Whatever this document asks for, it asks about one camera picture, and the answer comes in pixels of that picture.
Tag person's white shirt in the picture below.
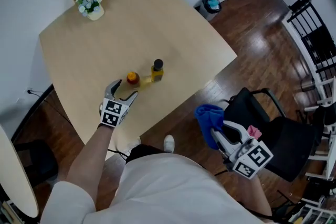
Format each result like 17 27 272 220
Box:
39 152 279 224

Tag pink cloth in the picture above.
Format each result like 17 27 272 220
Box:
246 125 263 140

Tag black metal rack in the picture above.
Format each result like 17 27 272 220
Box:
286 0 336 74

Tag person's right white shoe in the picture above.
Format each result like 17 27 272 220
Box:
163 134 175 153

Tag potted flowers in cream pot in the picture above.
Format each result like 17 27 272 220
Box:
76 0 105 21

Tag person's black shorts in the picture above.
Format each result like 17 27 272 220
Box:
125 144 165 165

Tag round wooden table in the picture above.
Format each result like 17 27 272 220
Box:
0 124 39 218

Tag white metal rack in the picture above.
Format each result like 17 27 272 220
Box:
282 19 336 182

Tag orange-capped sauce bottle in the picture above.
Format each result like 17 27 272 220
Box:
126 71 141 90

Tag person's right forearm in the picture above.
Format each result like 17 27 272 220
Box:
237 174 272 217

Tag small yellow oil bottle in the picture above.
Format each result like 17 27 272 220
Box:
150 59 165 83

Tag blue wiping cloth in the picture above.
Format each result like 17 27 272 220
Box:
194 104 225 150

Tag dark metal cup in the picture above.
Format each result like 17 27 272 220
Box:
300 77 316 92

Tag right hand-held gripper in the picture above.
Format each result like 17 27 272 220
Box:
210 120 274 180

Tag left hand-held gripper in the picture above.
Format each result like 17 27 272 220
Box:
100 79 139 129

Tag black armchair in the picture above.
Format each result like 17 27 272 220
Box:
224 87 318 183

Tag person's left forearm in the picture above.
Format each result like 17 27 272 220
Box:
64 124 116 187

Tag black trash bin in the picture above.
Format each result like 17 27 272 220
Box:
201 0 223 22

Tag black cable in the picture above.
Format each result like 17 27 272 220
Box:
27 89 52 100
107 148 131 159

